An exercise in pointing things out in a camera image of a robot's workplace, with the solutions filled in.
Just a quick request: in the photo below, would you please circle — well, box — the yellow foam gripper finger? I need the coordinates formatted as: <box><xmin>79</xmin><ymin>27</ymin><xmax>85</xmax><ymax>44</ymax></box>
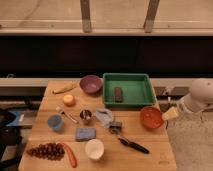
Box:
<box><xmin>162</xmin><ymin>107</ymin><xmax>179</xmax><ymax>121</ymax></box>

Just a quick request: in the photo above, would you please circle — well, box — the yellow banana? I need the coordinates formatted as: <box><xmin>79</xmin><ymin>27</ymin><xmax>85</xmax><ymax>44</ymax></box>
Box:
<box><xmin>52</xmin><ymin>83</ymin><xmax>77</xmax><ymax>94</ymax></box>

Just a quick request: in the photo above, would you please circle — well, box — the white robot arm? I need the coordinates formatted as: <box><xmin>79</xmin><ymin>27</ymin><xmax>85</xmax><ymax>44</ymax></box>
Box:
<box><xmin>162</xmin><ymin>78</ymin><xmax>213</xmax><ymax>121</ymax></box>

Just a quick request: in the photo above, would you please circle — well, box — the white paper cup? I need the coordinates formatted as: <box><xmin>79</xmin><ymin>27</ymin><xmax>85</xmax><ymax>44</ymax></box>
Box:
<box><xmin>85</xmin><ymin>139</ymin><xmax>105</xmax><ymax>161</ymax></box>

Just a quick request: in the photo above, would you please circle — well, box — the small metal cup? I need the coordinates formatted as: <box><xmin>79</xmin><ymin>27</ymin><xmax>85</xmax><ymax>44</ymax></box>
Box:
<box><xmin>80</xmin><ymin>110</ymin><xmax>92</xmax><ymax>125</ymax></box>

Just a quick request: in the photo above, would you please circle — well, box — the blue plastic cup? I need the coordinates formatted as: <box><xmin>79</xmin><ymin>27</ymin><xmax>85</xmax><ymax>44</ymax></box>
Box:
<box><xmin>47</xmin><ymin>115</ymin><xmax>63</xmax><ymax>132</ymax></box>

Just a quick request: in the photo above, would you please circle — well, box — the red bowl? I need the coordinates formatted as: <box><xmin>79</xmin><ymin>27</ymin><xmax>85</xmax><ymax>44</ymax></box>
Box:
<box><xmin>140</xmin><ymin>106</ymin><xmax>164</xmax><ymax>129</ymax></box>

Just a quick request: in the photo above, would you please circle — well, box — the green plastic tray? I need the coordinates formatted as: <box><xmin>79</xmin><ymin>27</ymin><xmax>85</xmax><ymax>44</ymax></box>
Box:
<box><xmin>103</xmin><ymin>73</ymin><xmax>156</xmax><ymax>108</ymax></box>

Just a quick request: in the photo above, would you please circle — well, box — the brown chocolate bar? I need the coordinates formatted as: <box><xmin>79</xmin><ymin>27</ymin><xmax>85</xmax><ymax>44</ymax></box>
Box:
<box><xmin>114</xmin><ymin>87</ymin><xmax>123</xmax><ymax>102</ymax></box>

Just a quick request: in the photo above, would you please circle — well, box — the crumpled blue-grey cloth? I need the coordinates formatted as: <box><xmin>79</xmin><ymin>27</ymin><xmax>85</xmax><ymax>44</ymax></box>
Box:
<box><xmin>95</xmin><ymin>108</ymin><xmax>114</xmax><ymax>128</ymax></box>

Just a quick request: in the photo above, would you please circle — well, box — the purple bowl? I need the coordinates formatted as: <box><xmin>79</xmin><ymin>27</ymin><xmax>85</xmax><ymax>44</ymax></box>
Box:
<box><xmin>79</xmin><ymin>75</ymin><xmax>102</xmax><ymax>94</ymax></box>

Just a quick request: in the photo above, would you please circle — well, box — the blue sponge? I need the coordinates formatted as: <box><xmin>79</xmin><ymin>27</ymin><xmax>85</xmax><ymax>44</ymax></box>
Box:
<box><xmin>75</xmin><ymin>128</ymin><xmax>96</xmax><ymax>141</ymax></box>

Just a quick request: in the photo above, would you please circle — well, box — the small orange fruit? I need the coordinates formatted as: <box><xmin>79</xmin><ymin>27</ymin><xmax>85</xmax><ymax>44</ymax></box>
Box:
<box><xmin>63</xmin><ymin>95</ymin><xmax>75</xmax><ymax>107</ymax></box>

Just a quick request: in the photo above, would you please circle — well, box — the red chili pepper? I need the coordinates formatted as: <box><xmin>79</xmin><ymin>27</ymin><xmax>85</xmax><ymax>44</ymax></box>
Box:
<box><xmin>61</xmin><ymin>143</ymin><xmax>77</xmax><ymax>168</ymax></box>

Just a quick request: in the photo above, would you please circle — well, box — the bunch of dark grapes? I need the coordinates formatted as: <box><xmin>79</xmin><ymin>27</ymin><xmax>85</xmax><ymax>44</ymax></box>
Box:
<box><xmin>27</xmin><ymin>143</ymin><xmax>65</xmax><ymax>160</ymax></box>

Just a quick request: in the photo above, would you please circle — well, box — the black and blue chair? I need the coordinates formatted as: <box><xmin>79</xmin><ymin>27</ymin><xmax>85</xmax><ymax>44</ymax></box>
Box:
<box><xmin>0</xmin><ymin>108</ymin><xmax>22</xmax><ymax>171</ymax></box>

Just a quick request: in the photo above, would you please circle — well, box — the black handled knife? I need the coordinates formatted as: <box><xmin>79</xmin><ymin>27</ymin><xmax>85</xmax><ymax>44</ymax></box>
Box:
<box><xmin>118</xmin><ymin>138</ymin><xmax>150</xmax><ymax>154</ymax></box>

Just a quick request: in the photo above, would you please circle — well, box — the metal spoon wooden handle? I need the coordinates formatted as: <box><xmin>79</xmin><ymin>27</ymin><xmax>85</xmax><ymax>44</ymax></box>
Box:
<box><xmin>56</xmin><ymin>106</ymin><xmax>79</xmax><ymax>124</ymax></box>

